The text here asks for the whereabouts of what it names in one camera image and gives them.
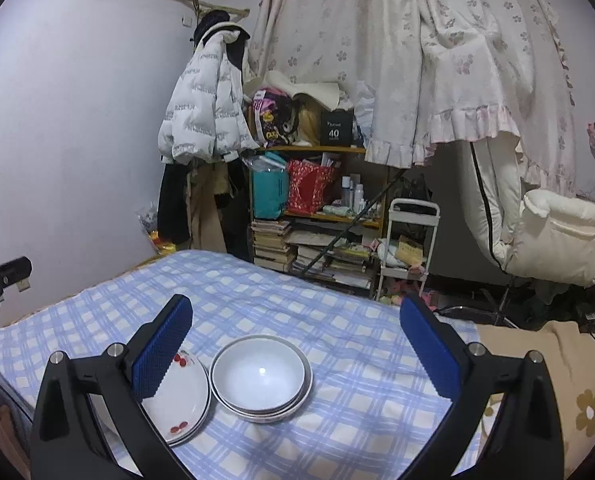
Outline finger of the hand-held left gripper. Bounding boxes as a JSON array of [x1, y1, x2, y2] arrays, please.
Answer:
[[0, 256, 32, 292]]

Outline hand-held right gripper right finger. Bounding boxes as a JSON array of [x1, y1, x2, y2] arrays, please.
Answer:
[[400, 294, 564, 480]]

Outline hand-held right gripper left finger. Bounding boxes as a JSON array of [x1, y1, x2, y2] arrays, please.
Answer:
[[30, 293, 194, 480]]

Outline large white bowl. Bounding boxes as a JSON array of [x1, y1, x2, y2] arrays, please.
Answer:
[[209, 334, 314, 424]]

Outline tan cardboard box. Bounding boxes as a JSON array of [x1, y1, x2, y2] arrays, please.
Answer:
[[397, 236, 426, 266]]

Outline blue checked tablecloth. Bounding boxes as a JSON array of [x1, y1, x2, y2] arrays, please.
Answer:
[[0, 250, 483, 480]]

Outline yellow snack bag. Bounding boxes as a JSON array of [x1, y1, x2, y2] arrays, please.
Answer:
[[147, 230, 178, 257]]

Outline beige floral blanket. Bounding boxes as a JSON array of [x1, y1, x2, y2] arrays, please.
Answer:
[[470, 320, 595, 480]]

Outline pile of papers and magazines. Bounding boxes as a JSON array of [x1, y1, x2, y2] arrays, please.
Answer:
[[290, 230, 378, 291]]

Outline clear patterned plastic bag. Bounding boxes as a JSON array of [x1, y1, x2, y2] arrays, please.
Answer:
[[137, 204, 161, 234]]

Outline white trolley cart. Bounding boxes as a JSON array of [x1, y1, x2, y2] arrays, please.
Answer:
[[375, 198, 441, 307]]

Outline black pole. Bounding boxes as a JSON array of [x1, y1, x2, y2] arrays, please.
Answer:
[[294, 170, 406, 279]]

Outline beige hanging coat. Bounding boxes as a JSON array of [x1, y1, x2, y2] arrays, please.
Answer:
[[190, 162, 228, 256]]

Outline dark hanging coat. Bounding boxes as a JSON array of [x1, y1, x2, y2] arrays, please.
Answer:
[[157, 162, 193, 246]]

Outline stack of old books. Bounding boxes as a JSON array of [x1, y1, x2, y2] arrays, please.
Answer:
[[250, 219, 296, 274]]

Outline cream padded office chair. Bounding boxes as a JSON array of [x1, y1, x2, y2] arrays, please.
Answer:
[[470, 137, 595, 328]]

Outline teal bag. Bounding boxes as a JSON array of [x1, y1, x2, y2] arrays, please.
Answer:
[[251, 154, 289, 220]]

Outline red patterned bag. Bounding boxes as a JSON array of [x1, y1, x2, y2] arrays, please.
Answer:
[[286, 159, 341, 214]]

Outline wooden bookshelf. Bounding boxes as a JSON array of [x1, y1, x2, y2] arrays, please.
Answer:
[[247, 144, 394, 297]]

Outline black box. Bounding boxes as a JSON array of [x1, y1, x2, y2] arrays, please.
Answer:
[[320, 108, 356, 147]]

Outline white puffer jacket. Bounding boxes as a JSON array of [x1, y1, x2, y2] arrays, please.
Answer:
[[157, 22, 261, 165]]

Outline black and yellow patterned bag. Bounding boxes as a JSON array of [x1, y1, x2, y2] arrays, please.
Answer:
[[251, 87, 299, 149]]

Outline cream foam sheet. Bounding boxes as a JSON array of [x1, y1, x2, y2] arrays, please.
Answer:
[[264, 71, 349, 111]]

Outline white floral curtain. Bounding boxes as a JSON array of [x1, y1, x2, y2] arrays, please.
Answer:
[[250, 0, 578, 199]]

